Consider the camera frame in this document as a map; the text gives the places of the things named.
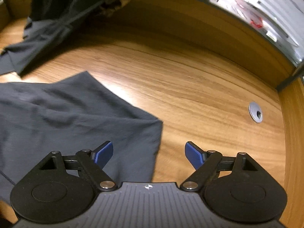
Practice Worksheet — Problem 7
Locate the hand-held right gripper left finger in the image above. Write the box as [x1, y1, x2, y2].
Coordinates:
[39, 141, 117, 192]

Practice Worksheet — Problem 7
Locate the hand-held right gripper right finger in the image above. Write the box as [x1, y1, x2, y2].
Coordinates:
[180, 141, 260, 192]

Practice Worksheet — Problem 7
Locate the dark grey t-shirt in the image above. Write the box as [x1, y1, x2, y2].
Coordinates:
[0, 70, 164, 207]

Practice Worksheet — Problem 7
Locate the dark crumpled garment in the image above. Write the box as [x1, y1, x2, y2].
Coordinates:
[0, 0, 148, 77]

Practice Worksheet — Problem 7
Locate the red object behind glass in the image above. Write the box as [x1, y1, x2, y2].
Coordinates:
[249, 16, 264, 29]

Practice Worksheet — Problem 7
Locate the silver desk cable grommet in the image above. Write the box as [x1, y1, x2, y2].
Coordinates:
[248, 101, 264, 124]

